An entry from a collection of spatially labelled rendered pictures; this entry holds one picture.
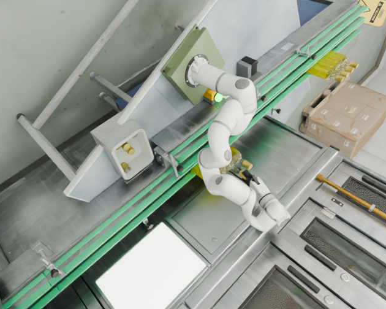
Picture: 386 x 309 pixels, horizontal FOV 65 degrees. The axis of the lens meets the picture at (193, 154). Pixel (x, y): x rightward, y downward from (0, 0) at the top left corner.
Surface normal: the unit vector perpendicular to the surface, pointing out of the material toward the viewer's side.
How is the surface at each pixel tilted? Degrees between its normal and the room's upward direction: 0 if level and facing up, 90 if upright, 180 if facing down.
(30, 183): 90
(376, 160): 90
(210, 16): 0
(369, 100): 81
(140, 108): 0
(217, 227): 91
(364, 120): 83
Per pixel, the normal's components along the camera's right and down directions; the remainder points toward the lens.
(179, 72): 0.71, 0.47
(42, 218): -0.13, -0.63
